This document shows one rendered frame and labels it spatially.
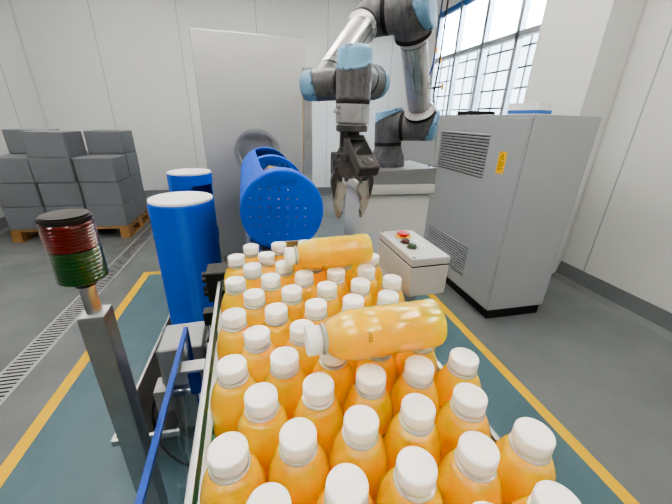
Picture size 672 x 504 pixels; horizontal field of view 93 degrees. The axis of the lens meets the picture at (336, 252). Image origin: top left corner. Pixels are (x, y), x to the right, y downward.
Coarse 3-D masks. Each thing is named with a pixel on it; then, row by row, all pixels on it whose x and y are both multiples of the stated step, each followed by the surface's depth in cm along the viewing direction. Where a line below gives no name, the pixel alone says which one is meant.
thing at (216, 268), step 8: (208, 264) 90; (216, 264) 90; (224, 264) 90; (208, 272) 85; (216, 272) 86; (224, 272) 86; (208, 280) 85; (216, 280) 86; (208, 288) 86; (216, 288) 87; (208, 296) 87
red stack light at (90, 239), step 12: (48, 228) 42; (60, 228) 42; (72, 228) 43; (84, 228) 44; (96, 228) 47; (48, 240) 42; (60, 240) 43; (72, 240) 43; (84, 240) 44; (96, 240) 46; (48, 252) 43; (60, 252) 43; (72, 252) 44
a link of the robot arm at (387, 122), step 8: (384, 112) 128; (392, 112) 128; (400, 112) 129; (376, 120) 132; (384, 120) 130; (392, 120) 129; (400, 120) 127; (376, 128) 133; (384, 128) 131; (392, 128) 129; (400, 128) 128; (376, 136) 135; (384, 136) 132; (392, 136) 131; (400, 136) 130
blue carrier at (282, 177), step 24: (264, 168) 184; (288, 168) 108; (240, 192) 120; (264, 192) 104; (288, 192) 106; (312, 192) 108; (240, 216) 106; (264, 216) 107; (288, 216) 110; (312, 216) 112; (264, 240) 110; (288, 240) 113
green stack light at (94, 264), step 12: (84, 252) 45; (96, 252) 46; (60, 264) 44; (72, 264) 44; (84, 264) 45; (96, 264) 46; (60, 276) 45; (72, 276) 45; (84, 276) 45; (96, 276) 47
